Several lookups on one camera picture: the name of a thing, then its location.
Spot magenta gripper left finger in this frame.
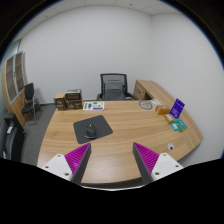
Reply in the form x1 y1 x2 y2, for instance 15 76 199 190
42 143 91 185

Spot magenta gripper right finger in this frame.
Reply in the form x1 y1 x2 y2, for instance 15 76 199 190
133 142 183 184

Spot black computer mouse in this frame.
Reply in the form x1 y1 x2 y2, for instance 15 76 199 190
85 125 96 139

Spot dark grey mouse pad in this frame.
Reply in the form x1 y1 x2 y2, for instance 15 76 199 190
73 115 113 144

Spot green blue packet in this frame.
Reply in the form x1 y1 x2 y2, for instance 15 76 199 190
172 118 187 132

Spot wooden office desk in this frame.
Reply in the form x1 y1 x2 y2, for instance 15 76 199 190
38 101 203 184

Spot orange box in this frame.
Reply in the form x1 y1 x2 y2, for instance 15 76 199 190
155 105 171 115

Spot black leather chair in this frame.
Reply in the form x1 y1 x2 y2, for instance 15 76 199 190
0 114 25 162

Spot round patterned coaster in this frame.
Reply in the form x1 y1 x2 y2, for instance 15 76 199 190
139 100 153 110

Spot white green leaflet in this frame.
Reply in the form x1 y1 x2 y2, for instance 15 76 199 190
83 101 104 111

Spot purple standing card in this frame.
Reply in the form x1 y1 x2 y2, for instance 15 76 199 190
169 99 185 119

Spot dark stacked boxes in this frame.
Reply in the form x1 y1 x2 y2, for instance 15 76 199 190
65 89 82 109

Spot wooden side credenza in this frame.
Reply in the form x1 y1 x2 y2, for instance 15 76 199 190
134 80 175 106

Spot black visitor chair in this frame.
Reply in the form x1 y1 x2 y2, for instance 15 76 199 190
22 83 42 119

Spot black mesh office chair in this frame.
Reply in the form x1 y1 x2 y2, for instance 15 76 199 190
97 73 137 101

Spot wooden bookshelf cabinet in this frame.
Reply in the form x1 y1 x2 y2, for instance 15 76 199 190
1 51 28 127

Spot white cable grommet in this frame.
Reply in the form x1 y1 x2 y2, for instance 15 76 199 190
168 143 175 151

